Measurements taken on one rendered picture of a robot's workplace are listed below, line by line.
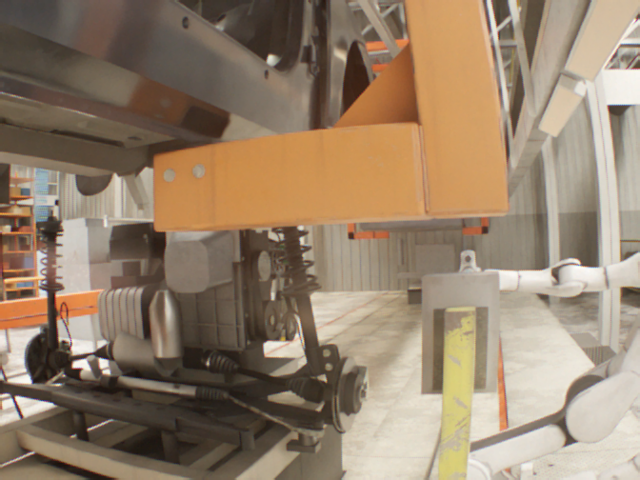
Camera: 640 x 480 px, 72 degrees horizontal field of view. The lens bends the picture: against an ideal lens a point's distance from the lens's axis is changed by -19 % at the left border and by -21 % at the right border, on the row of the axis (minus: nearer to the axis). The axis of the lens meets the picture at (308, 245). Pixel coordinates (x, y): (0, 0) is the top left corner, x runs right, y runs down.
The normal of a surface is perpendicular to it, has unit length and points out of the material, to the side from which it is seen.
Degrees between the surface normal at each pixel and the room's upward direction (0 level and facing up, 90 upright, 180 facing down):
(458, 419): 90
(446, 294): 90
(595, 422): 90
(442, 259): 90
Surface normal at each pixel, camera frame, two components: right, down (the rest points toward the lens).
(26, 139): 0.94, 0.10
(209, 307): -0.33, 0.02
